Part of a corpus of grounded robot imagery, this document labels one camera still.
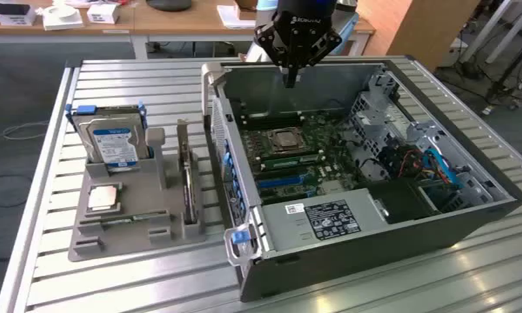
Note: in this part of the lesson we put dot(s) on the brown cardboard box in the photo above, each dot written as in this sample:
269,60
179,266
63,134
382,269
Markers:
246,3

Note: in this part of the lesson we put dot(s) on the graphics card with metal bracket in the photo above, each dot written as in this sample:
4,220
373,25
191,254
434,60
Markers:
190,182

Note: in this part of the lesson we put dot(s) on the black flat device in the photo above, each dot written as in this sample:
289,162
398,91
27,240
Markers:
8,8

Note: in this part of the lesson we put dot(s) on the green RAM stick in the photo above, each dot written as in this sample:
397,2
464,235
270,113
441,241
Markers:
122,221
291,162

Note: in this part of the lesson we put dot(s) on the black open PC case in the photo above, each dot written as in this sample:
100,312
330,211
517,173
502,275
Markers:
374,261

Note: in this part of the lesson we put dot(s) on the metal CPU socket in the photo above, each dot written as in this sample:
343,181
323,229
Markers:
289,140

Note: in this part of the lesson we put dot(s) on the stack of white papers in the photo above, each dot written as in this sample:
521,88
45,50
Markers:
235,18

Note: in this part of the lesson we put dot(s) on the loose CPU silver lid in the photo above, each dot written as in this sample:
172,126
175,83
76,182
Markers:
102,199

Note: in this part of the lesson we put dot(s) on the white cardboard box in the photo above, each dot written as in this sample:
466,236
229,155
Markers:
17,19

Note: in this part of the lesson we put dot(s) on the small white printed box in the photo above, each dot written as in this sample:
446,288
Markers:
104,14

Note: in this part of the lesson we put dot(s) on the white table frame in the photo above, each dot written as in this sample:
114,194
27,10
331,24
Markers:
493,55

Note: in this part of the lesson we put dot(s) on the green motherboard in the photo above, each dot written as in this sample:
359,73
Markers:
330,156

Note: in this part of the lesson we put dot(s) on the grey parts rack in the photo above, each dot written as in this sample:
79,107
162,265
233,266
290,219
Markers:
143,202

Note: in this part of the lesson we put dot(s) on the CPU with paste residue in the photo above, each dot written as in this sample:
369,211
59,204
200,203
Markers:
289,138

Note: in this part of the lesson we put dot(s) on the dark grey round object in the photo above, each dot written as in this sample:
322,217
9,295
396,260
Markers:
170,5

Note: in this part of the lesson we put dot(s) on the white round object on box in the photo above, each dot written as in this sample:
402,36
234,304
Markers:
63,19

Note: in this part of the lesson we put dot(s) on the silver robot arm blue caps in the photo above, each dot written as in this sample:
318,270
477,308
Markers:
257,53

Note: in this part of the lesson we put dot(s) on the wooden cabinet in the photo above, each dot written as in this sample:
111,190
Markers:
417,29

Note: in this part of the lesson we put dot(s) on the silver metal disk bay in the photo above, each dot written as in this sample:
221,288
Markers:
374,120

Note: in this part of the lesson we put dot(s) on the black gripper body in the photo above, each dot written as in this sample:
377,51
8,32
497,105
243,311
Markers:
305,13

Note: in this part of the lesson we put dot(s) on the grey power supply unit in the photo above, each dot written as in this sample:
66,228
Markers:
287,228

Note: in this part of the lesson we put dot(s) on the black stand with casters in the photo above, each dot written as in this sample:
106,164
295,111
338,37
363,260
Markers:
502,93

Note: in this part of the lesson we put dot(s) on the blue expansion slot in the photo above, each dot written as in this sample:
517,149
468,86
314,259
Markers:
282,182

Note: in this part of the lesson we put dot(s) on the long black expansion slot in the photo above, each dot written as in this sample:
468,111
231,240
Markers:
278,174

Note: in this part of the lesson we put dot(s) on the hard disk in blue caddy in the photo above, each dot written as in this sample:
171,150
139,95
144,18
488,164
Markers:
112,143

